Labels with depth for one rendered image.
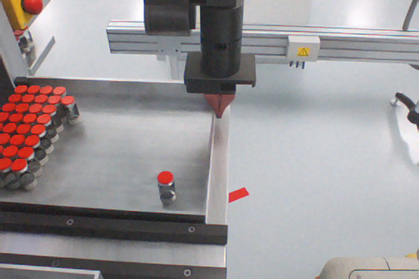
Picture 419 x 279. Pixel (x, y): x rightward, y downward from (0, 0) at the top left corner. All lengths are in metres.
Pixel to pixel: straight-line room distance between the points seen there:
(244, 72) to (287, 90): 1.58
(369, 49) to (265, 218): 0.79
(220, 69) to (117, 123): 0.21
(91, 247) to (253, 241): 1.05
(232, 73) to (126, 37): 1.08
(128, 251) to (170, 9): 0.31
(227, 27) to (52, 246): 0.35
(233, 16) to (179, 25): 0.07
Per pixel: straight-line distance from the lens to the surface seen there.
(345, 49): 1.61
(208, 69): 0.53
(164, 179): 0.50
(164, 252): 0.50
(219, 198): 0.53
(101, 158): 0.60
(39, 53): 0.87
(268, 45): 1.56
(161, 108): 0.66
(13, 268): 0.50
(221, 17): 0.48
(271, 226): 1.55
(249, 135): 1.84
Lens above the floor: 1.32
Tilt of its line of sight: 43 degrees down
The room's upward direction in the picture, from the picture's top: straight up
